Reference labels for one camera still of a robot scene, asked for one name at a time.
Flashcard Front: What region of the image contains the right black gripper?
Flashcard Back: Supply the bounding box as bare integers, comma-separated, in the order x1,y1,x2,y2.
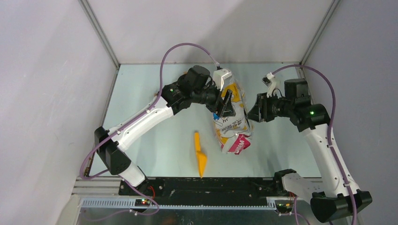
246,91,294,122

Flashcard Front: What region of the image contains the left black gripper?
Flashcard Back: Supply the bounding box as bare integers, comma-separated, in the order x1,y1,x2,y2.
191,79,236,118

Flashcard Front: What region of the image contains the pet food bag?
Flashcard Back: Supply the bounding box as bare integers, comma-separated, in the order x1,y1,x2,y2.
213,74,253,155

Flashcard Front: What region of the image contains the orange plastic scoop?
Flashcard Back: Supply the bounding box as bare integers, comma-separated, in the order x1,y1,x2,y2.
194,132,207,178

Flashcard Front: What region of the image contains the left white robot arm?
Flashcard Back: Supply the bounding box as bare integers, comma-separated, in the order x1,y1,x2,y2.
94,65,236,195

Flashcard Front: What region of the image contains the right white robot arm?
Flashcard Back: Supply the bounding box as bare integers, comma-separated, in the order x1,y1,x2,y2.
246,79,373,223

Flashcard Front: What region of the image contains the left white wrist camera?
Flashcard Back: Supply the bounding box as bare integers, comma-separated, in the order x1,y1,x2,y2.
212,68,233,90

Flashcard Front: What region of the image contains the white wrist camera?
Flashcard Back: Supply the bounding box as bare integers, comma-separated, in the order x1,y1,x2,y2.
262,73,280,98
212,68,233,90

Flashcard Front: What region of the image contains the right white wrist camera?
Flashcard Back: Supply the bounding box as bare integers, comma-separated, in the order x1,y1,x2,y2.
262,73,280,98

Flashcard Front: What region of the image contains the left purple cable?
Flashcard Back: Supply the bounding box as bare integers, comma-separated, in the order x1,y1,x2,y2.
79,43,222,181

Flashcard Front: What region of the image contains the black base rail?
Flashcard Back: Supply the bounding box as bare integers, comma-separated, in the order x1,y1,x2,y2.
137,177,295,207

